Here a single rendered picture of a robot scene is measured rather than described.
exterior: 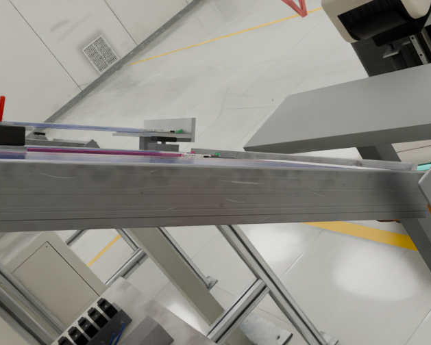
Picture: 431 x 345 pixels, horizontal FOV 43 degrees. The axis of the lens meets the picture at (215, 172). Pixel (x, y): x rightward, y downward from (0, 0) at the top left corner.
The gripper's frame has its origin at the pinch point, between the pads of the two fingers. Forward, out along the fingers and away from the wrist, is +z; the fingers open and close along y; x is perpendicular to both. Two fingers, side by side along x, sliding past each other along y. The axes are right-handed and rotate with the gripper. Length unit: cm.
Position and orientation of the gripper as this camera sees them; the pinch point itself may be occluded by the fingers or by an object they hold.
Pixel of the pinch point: (319, 3)
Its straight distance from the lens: 112.3
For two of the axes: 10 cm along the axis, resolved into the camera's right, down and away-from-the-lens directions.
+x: 7.2, -4.9, 5.0
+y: 5.2, -1.1, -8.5
